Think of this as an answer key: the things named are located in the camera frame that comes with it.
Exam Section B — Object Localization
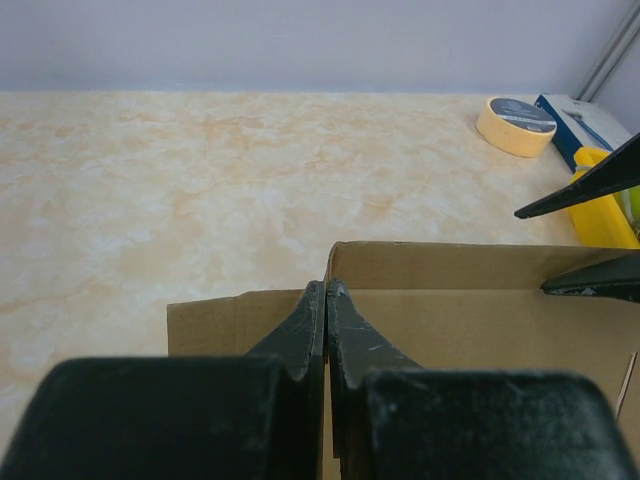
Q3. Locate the blue razor retail box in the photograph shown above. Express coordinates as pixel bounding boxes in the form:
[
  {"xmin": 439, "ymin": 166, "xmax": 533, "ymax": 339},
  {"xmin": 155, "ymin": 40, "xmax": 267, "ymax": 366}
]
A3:
[{"xmin": 535, "ymin": 94, "xmax": 632, "ymax": 173}]

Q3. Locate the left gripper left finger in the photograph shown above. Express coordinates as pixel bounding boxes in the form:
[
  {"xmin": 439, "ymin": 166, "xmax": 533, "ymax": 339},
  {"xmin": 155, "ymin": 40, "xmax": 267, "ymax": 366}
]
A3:
[{"xmin": 1, "ymin": 281, "xmax": 325, "ymax": 479}]

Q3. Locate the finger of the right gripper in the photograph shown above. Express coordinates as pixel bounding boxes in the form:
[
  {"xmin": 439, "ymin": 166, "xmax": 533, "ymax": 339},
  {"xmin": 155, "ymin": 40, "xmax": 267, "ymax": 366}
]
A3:
[
  {"xmin": 514, "ymin": 134, "xmax": 640, "ymax": 219},
  {"xmin": 541, "ymin": 255, "xmax": 640, "ymax": 303}
]

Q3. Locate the yellow plastic bin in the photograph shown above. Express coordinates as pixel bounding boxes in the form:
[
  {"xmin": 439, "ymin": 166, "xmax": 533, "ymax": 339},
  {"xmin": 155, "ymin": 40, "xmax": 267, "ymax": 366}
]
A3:
[{"xmin": 567, "ymin": 147, "xmax": 639, "ymax": 249}]

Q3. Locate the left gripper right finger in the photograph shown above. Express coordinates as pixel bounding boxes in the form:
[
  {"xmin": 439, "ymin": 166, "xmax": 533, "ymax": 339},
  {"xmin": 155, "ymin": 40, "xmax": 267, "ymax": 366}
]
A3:
[{"xmin": 325, "ymin": 279, "xmax": 639, "ymax": 479}]

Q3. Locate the yellow masking tape roll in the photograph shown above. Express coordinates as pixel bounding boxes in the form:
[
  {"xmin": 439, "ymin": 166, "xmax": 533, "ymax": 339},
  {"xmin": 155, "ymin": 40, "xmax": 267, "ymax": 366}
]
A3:
[{"xmin": 475, "ymin": 97, "xmax": 557, "ymax": 158}]

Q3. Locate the brown cardboard box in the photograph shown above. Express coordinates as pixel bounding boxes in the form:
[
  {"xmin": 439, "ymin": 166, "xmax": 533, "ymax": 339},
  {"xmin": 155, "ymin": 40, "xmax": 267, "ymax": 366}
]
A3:
[{"xmin": 166, "ymin": 240, "xmax": 640, "ymax": 480}]

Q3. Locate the green apple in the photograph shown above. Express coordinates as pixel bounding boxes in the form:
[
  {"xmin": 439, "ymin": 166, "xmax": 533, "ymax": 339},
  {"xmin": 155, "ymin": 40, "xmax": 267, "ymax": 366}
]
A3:
[{"xmin": 621, "ymin": 186, "xmax": 640, "ymax": 225}]

